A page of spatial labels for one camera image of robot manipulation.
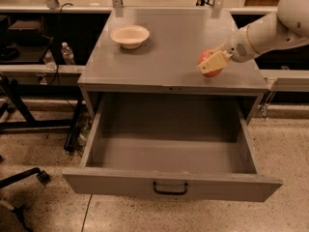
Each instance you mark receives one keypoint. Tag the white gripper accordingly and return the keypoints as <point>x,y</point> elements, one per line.
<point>238,48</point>

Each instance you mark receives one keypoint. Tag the red apple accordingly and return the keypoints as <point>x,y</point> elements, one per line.
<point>206,64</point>

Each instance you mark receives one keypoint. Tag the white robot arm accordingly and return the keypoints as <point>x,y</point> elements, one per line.
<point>286,28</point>

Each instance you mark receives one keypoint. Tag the grey open drawer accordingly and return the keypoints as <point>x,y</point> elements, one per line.
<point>124,156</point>

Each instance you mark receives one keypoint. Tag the grey cabinet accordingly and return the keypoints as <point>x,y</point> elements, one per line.
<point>161,74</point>

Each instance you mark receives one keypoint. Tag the white bowl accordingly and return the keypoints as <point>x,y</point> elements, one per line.
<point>129,36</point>

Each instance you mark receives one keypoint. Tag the clear water bottle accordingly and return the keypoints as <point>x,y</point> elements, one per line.
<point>67,54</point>
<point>49,61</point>

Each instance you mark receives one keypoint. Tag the black drawer handle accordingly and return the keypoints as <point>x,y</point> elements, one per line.
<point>177,190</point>

